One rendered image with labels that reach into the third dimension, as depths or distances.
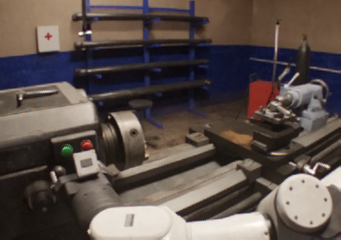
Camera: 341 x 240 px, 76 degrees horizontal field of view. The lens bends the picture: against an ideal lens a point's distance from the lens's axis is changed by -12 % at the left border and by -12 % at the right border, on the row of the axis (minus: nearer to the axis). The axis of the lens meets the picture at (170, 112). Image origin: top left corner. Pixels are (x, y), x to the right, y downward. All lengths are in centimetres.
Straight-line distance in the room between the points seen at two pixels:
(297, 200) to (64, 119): 60
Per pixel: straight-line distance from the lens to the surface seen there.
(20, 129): 71
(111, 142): 97
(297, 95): 196
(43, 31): 381
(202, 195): 116
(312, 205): 36
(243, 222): 36
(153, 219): 33
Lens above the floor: 152
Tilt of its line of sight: 18 degrees down
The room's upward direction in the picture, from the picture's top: straight up
